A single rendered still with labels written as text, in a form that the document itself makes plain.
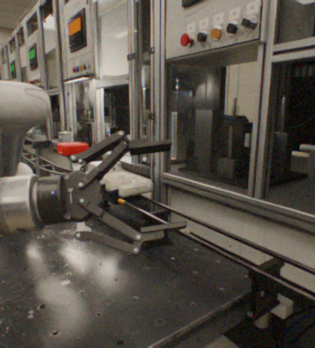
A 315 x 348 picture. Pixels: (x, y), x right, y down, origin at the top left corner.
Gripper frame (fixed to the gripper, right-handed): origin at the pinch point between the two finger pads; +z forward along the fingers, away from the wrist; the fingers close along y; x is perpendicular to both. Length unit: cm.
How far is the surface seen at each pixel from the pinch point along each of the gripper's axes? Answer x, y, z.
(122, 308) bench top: -35.3, 20.1, -12.8
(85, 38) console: -84, -119, -22
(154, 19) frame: -42, -81, 11
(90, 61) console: -88, -106, -21
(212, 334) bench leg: -38.4, 30.0, 9.1
